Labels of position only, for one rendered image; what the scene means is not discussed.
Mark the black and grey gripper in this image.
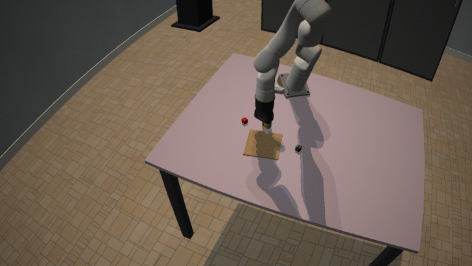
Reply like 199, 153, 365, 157
254, 84, 285, 129

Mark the tan flat mat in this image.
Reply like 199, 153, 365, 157
243, 130, 282, 160

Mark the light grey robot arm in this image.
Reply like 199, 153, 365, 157
254, 0, 332, 92

